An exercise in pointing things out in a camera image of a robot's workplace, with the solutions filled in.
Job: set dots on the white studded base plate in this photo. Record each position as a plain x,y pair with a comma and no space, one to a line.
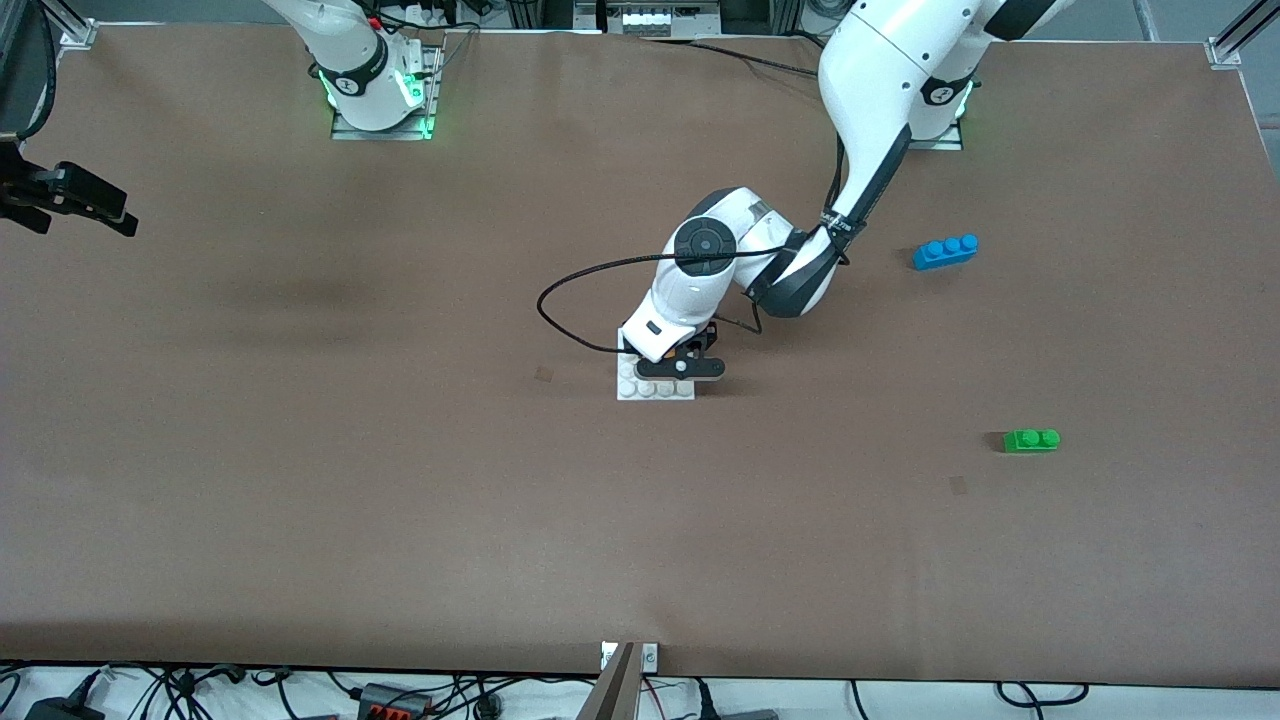
655,392

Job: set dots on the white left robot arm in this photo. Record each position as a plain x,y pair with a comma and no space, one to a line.
880,80

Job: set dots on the blue three-stud toy block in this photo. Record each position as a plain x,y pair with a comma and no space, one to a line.
945,253

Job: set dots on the green two-stud toy block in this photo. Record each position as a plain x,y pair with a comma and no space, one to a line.
1030,440

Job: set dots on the grey power strip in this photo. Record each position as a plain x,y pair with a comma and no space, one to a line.
660,20

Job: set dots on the grey flat box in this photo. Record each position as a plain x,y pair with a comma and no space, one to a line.
750,715

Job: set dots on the black box orange terminals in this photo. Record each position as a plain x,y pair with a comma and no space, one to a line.
385,702

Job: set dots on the black power adapter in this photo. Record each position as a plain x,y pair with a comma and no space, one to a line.
60,712

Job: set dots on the aluminium frame profile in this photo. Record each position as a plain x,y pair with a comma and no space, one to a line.
1245,40
75,30

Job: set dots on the small white bracket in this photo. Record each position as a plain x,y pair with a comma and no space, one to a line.
607,656
650,656

